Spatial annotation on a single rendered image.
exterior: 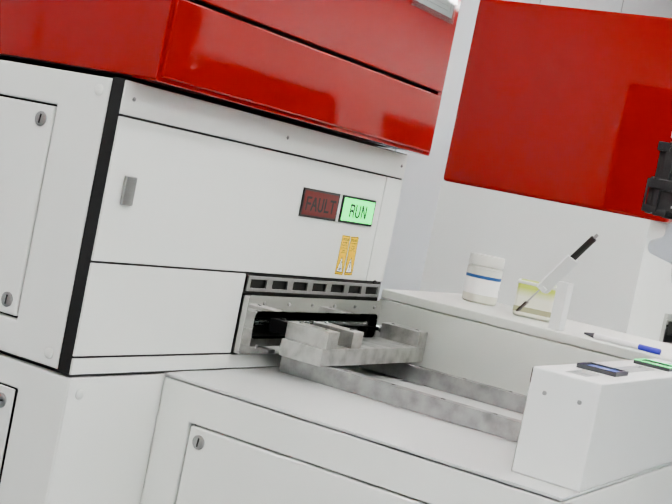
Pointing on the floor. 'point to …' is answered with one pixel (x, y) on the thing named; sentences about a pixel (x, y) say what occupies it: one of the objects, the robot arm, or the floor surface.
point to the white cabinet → (318, 463)
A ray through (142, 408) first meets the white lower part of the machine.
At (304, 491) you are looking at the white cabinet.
